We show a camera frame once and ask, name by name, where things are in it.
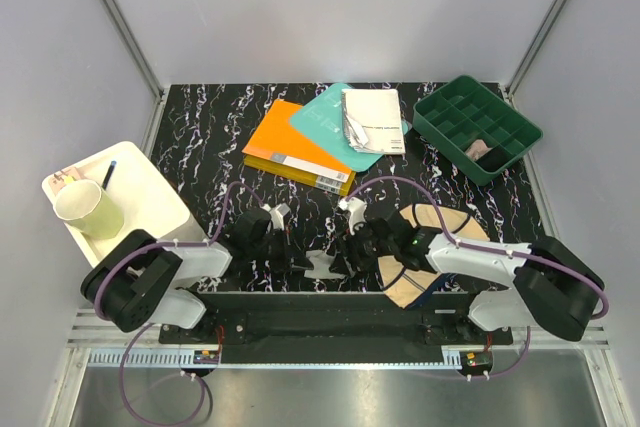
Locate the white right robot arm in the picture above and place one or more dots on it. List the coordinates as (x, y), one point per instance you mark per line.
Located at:
(534, 284)

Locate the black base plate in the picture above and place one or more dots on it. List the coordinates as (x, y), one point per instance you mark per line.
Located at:
(286, 329)

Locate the green paper cup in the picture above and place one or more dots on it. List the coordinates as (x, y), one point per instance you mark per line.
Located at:
(85, 206)

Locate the green compartment tray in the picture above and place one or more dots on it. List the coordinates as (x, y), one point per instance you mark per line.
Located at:
(463, 110)

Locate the yellow binder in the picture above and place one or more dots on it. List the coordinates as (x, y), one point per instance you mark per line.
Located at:
(301, 176)

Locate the beige underwear navy trim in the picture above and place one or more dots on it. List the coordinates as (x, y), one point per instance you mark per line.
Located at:
(412, 288)

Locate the grey underwear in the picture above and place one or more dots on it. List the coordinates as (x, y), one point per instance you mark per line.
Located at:
(325, 266)

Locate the white Canon safety booklet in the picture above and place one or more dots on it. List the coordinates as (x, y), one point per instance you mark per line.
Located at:
(373, 121)

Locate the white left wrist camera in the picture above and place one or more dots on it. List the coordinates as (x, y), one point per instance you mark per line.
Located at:
(279, 216)

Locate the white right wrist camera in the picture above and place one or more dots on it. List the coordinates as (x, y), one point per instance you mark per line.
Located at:
(355, 208)

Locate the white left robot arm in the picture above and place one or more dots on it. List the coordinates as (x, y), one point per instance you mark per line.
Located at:
(145, 280)

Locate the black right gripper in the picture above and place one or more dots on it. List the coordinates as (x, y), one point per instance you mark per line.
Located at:
(351, 252)

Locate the pink sticky note pad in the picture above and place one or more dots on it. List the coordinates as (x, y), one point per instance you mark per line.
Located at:
(67, 177)

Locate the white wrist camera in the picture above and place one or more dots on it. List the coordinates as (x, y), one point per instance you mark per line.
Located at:
(355, 208)
(279, 216)

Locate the teal plastic board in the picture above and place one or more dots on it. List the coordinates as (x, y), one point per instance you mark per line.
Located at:
(321, 121)

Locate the orange folder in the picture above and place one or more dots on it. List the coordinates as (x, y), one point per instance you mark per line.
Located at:
(277, 141)

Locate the blue black pen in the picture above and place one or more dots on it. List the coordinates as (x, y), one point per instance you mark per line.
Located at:
(108, 175)

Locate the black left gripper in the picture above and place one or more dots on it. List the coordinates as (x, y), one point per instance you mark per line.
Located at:
(290, 257)

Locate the cream plastic bin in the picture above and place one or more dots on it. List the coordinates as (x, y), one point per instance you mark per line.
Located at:
(146, 198)

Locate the pink rolled underwear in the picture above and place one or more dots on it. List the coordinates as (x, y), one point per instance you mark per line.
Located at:
(477, 150)

